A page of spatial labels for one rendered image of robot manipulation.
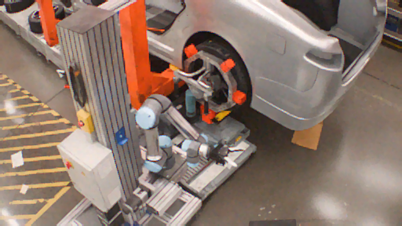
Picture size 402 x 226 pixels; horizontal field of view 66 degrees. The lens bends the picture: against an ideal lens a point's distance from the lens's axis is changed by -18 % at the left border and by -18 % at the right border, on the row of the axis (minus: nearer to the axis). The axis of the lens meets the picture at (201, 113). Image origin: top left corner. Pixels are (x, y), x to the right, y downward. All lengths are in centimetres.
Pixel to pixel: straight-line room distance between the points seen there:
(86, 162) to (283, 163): 219
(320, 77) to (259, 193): 138
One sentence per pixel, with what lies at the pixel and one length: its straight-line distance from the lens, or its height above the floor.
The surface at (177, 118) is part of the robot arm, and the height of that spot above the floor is 131.
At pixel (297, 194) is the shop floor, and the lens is 358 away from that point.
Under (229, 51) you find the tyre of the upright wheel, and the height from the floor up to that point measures 116.
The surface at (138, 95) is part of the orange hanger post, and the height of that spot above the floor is 74.
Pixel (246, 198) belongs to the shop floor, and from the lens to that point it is 348.
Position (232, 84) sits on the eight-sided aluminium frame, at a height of 97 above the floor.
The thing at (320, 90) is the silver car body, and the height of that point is 122.
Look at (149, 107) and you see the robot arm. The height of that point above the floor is 146.
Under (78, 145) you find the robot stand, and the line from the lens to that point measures 233.
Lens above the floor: 286
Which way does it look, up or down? 43 degrees down
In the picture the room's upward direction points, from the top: straight up
